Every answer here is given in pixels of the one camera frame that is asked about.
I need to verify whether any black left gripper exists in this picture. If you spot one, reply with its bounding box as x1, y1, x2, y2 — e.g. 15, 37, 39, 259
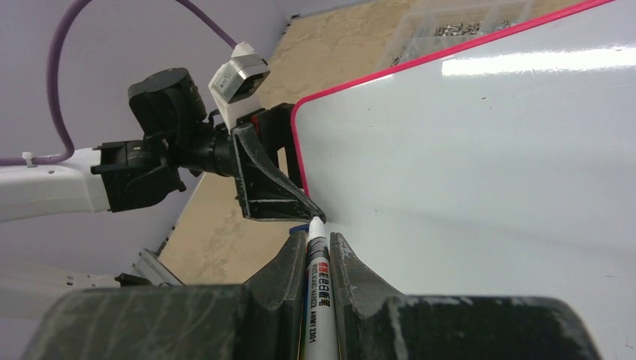
231, 103, 327, 222

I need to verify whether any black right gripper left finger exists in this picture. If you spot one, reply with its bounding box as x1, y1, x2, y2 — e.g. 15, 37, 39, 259
22, 232, 306, 359

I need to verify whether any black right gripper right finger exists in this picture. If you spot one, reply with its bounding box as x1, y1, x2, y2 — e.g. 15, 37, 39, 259
330, 232, 600, 359

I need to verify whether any white blue whiteboard marker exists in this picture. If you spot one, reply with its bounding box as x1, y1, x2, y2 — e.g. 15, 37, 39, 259
299, 216, 340, 359

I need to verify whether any pink framed whiteboard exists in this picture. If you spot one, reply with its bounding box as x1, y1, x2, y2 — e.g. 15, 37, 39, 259
292, 1, 635, 359

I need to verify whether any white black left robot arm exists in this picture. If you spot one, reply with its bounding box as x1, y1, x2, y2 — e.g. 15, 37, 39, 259
1, 67, 325, 221

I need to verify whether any clear plastic screw box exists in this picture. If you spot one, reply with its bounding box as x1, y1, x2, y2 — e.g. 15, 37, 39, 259
376, 1, 535, 71

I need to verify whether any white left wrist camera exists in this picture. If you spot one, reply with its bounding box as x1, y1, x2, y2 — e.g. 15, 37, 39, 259
208, 42, 270, 131

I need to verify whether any aluminium frame rail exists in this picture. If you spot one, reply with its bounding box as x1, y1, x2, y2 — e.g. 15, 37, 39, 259
1, 248, 183, 320

